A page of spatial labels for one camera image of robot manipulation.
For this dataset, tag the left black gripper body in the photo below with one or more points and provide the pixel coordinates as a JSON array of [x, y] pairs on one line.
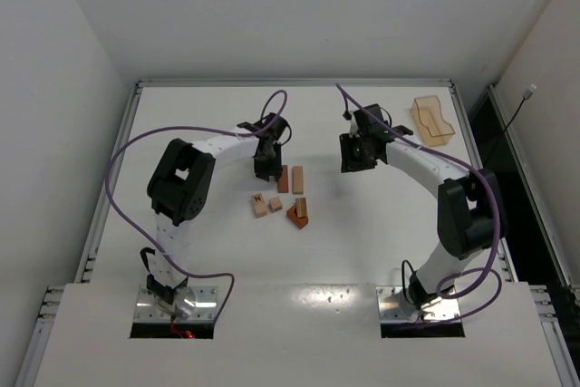
[[267, 166]]

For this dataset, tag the red-brown long block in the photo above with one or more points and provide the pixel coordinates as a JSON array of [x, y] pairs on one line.
[[284, 188]]

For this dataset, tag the light wood long block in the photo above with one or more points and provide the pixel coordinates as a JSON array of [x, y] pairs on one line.
[[298, 182]]

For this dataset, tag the clear orange plastic box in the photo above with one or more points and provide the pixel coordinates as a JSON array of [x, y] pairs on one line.
[[433, 129]]

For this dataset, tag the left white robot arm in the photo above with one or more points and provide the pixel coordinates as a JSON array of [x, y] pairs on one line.
[[179, 188]]

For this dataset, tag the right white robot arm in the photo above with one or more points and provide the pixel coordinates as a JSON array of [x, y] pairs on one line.
[[471, 217]]

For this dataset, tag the light wood cube block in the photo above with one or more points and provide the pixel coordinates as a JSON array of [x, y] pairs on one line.
[[260, 210]]

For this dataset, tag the dark-topped wood block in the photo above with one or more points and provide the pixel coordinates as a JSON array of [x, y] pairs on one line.
[[301, 208]]

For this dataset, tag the red-brown arch block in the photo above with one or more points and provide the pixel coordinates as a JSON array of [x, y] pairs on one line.
[[300, 223]]

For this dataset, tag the small plain wood cube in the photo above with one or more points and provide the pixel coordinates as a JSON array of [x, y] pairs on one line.
[[275, 204]]

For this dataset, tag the wood cube letter N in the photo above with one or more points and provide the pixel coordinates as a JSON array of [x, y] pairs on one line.
[[258, 199]]

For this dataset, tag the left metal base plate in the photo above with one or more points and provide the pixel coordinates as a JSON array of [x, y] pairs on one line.
[[193, 305]]

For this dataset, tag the metal base plate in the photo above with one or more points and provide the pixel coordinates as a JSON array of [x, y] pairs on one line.
[[193, 305], [394, 309]]

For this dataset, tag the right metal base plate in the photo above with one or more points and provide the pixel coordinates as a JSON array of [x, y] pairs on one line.
[[394, 309]]

